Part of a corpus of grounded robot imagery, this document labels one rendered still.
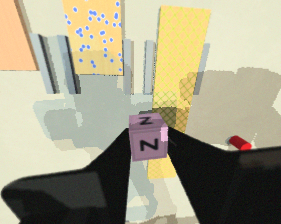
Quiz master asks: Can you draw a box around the mauve cube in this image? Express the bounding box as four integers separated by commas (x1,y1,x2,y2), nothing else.
129,113,168,162

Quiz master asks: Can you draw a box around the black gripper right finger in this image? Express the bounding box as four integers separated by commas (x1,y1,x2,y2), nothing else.
167,126,281,224

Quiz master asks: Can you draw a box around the red cylinder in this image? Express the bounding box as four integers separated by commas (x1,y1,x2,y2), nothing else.
229,135,251,150

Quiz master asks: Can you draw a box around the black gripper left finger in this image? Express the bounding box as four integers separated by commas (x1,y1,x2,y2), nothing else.
1,128,131,224

